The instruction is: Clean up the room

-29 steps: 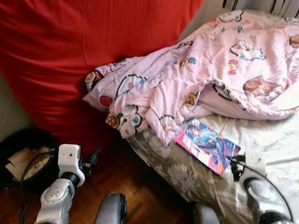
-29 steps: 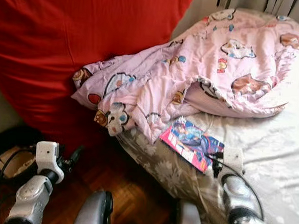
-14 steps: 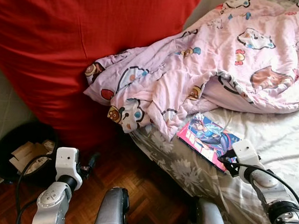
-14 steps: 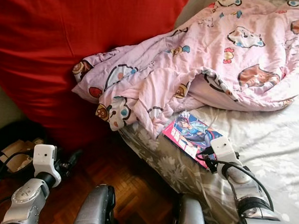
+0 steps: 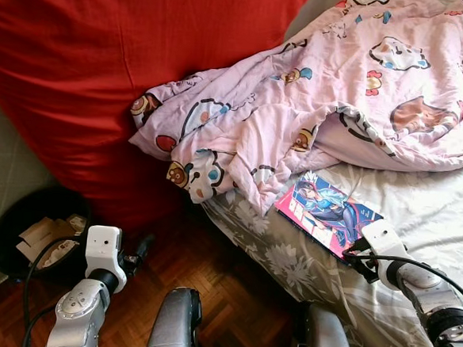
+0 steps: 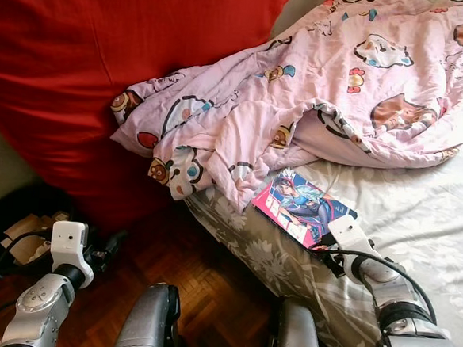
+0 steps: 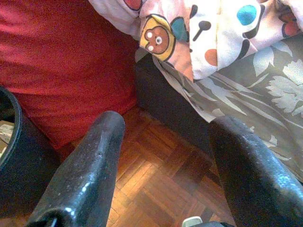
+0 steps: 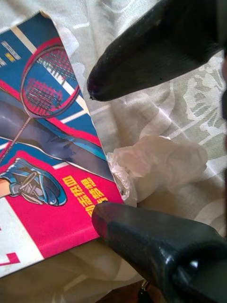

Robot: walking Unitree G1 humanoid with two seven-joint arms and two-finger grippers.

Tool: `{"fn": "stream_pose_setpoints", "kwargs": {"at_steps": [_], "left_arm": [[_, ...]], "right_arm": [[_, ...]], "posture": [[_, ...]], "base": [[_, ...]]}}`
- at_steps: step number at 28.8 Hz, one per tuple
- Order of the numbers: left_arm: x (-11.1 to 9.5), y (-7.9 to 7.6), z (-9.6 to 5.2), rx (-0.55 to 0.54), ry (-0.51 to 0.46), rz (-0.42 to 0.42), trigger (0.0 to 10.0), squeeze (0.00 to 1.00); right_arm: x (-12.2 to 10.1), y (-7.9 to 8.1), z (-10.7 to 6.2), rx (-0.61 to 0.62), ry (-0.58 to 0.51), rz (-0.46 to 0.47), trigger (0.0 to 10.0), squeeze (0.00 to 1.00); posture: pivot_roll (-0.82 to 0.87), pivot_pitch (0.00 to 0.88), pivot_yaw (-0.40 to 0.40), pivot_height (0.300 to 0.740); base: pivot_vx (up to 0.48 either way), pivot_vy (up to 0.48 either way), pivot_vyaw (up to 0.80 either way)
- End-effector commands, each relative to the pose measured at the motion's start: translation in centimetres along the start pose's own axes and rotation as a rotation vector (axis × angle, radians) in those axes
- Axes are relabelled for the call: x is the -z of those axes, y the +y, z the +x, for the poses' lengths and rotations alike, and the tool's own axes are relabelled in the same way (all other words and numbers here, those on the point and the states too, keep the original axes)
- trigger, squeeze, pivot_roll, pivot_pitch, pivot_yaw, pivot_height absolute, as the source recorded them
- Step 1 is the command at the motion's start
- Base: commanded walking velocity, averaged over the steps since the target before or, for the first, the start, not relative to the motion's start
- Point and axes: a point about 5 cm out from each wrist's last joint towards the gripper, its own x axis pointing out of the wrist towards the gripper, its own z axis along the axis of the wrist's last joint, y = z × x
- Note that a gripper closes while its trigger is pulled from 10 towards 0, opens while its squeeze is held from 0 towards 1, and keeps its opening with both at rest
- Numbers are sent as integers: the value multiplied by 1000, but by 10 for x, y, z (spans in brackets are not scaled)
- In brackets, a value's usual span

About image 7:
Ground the pink cartoon print blanket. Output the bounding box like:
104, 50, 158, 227
89, 0, 303, 81

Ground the red fabric cushion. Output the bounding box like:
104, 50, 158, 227
0, 0, 140, 152

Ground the dark bed base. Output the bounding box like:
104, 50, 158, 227
134, 53, 214, 152

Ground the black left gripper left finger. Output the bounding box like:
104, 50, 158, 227
25, 110, 126, 227

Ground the grey floral bed sheet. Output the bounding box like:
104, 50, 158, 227
134, 33, 303, 183

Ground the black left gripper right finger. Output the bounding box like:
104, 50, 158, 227
208, 115, 303, 227

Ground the black round bin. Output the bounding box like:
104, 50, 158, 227
0, 86, 62, 218

